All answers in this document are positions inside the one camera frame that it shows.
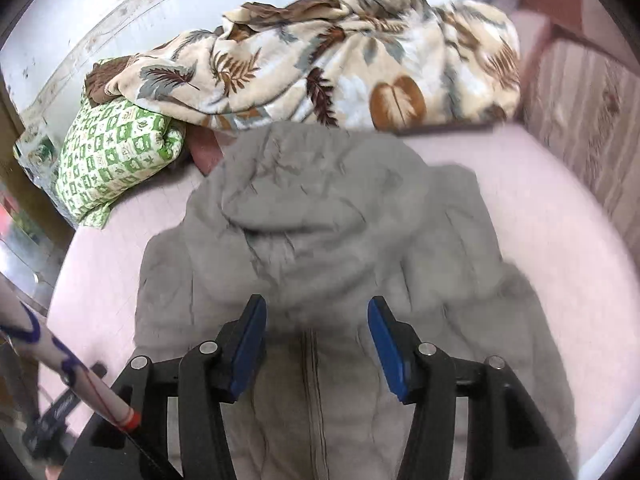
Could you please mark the grey hooded jacket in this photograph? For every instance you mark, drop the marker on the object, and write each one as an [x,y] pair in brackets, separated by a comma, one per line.
[320,220]

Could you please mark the striped pink headboard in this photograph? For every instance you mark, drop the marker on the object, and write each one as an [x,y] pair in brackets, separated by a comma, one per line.
[585,120]

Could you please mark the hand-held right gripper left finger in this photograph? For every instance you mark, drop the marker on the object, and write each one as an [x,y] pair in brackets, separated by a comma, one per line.
[250,350]

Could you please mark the leaf print blanket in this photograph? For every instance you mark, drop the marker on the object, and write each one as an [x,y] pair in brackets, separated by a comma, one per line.
[320,55]

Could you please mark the wooden cabinet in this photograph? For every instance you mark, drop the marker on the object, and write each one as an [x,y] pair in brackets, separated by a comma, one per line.
[20,200]

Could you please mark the white blue patterned racket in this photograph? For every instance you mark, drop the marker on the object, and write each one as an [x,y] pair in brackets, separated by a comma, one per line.
[55,350]

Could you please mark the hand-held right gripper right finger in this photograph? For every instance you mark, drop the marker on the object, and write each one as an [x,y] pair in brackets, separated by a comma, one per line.
[387,355]

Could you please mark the green patterned pillow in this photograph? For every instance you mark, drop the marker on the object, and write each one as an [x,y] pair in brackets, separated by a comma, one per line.
[110,160]

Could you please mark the pink brown pillow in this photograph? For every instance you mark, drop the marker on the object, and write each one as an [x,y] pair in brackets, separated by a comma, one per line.
[206,152]

